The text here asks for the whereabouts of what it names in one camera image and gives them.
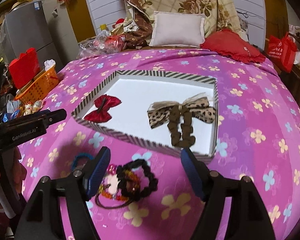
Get white tissue in basket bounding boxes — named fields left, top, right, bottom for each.
left=44, top=59, right=56, bottom=71

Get pink floral bedspread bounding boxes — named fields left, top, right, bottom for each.
left=19, top=49, right=300, bottom=239

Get white small pillow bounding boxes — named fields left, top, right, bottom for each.
left=149, top=11, right=205, bottom=48

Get clear plastic bag with items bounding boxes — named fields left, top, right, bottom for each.
left=76, top=30, right=126, bottom=59

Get blue beaded hair tie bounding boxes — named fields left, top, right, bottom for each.
left=71, top=152, right=94, bottom=172

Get black scrunchie hair tie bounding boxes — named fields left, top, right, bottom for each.
left=116, top=158, right=159, bottom=202

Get leopard print bow hair tie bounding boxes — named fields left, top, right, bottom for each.
left=147, top=92, right=217, bottom=149

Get orange beaded mouse hair tie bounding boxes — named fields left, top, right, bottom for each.
left=94, top=164, right=142, bottom=209

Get red ruffled cushion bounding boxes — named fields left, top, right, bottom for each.
left=200, top=29, right=266, bottom=64

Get striped white shallow box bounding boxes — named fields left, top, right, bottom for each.
left=72, top=70, right=219, bottom=163

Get red satin bow clip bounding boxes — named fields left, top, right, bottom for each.
left=84, top=94, right=121, bottom=123

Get red shopping bag right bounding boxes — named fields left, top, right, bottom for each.
left=266, top=33, right=298, bottom=73

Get person's left hand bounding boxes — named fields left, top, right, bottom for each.
left=11, top=147, right=27, bottom=193

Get beige floral quilt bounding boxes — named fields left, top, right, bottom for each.
left=115, top=0, right=241, bottom=48

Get small figurine ornaments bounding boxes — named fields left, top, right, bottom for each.
left=21, top=100, right=45, bottom=116

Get red paper bag left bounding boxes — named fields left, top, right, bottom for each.
left=8, top=48, right=40, bottom=89

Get grey refrigerator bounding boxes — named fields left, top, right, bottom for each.
left=2, top=1, right=64, bottom=72

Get orange plastic basket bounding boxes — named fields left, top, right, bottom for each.
left=14, top=64, right=59, bottom=104

